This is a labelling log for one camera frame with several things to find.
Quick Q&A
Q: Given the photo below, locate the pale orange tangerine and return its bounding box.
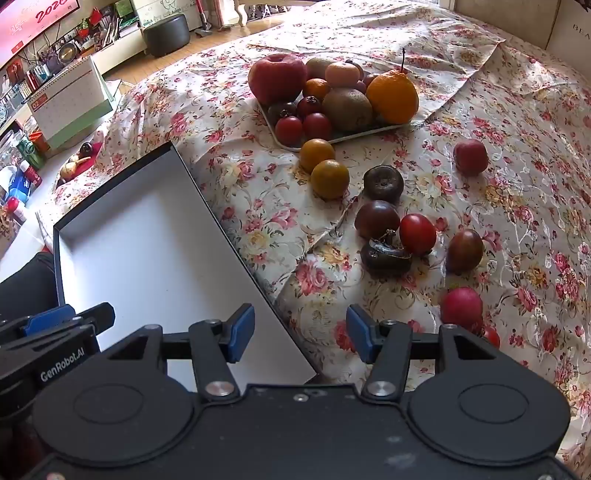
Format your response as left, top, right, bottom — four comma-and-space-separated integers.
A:
324, 61, 361, 89

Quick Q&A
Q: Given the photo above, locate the gourd ornament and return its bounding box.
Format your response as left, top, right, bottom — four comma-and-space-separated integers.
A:
59, 156, 93, 182

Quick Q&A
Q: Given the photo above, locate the dark purple tomato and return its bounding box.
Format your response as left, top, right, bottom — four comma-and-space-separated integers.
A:
267, 101, 299, 122
362, 165, 405, 206
354, 199, 402, 241

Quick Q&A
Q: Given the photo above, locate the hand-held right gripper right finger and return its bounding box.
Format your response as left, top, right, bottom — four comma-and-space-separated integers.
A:
346, 304, 499, 402

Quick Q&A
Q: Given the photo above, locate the small orange mandarin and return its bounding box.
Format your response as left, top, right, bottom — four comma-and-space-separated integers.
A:
302, 78, 331, 102

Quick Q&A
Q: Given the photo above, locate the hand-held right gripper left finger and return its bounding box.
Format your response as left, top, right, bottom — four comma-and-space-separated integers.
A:
105, 304, 256, 402

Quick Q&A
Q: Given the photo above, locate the black round ottoman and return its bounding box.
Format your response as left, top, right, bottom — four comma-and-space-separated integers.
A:
141, 13, 191, 59

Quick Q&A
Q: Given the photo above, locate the small brown kiwi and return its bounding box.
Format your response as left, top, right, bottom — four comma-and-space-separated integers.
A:
305, 56, 336, 80

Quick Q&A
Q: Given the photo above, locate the yellow orange mandarin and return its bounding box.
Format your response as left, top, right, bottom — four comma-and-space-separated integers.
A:
310, 159, 351, 201
300, 138, 337, 174

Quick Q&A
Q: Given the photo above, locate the white rectangular tray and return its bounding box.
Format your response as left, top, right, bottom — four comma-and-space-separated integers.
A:
255, 98, 416, 152

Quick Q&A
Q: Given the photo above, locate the white illustrated cabinet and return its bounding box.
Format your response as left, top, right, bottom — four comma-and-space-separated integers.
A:
134, 0, 200, 28

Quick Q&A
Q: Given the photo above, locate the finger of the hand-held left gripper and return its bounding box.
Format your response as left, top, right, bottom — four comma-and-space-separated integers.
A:
28, 302, 116, 344
0, 306, 77, 341

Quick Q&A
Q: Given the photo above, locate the large knobbed orange with stem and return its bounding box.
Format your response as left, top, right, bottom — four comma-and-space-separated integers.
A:
366, 47, 420, 126

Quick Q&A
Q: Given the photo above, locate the floral bedspread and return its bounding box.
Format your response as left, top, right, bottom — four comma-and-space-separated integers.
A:
39, 0, 591, 468

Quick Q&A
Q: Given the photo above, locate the dark cloth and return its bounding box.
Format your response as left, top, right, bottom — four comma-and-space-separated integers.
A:
0, 252, 60, 321

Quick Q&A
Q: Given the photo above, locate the red stick vacuum cleaner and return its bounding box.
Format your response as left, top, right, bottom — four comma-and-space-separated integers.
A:
194, 0, 214, 38

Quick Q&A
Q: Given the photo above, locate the dark tomato with dry stem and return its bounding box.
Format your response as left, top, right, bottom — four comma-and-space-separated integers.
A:
359, 230, 414, 279

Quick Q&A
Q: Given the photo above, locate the cardboard box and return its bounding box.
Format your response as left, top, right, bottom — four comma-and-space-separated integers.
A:
454, 0, 591, 70

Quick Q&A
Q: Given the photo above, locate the red round fruit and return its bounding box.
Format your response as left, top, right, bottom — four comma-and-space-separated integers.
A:
440, 287, 485, 331
453, 139, 489, 177

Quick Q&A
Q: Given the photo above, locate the blue and white packet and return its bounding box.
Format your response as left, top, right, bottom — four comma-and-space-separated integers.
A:
4, 171, 34, 204

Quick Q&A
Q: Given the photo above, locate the large red apple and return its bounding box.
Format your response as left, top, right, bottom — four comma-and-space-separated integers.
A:
248, 52, 308, 106

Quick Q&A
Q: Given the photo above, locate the brown red tomato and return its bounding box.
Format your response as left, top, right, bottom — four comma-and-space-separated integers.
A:
445, 229, 486, 275

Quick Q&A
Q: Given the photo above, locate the bright red tomato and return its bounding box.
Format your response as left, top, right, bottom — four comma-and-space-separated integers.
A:
399, 213, 438, 256

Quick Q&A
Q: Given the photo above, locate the white box with black rim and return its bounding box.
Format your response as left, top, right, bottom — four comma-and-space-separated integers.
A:
52, 141, 320, 386

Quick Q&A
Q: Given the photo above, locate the white and green box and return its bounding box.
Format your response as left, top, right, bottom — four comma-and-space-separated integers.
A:
28, 56, 117, 149

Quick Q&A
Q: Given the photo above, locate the large brown kiwi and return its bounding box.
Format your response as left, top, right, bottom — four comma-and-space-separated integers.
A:
322, 87, 374, 134

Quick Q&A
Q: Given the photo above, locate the dark red tomato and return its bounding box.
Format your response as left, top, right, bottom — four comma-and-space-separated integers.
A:
296, 95, 323, 119

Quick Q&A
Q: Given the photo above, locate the green bottle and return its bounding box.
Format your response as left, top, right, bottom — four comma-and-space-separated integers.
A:
18, 137, 47, 169

